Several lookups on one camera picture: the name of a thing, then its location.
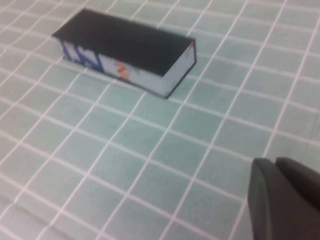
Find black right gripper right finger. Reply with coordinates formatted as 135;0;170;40
274;156;320;199

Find green checked tablecloth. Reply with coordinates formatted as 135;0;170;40
0;0;320;240

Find black printed glasses case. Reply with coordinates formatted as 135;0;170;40
51;8;198;100

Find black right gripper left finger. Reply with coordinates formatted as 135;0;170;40
246;156;320;240

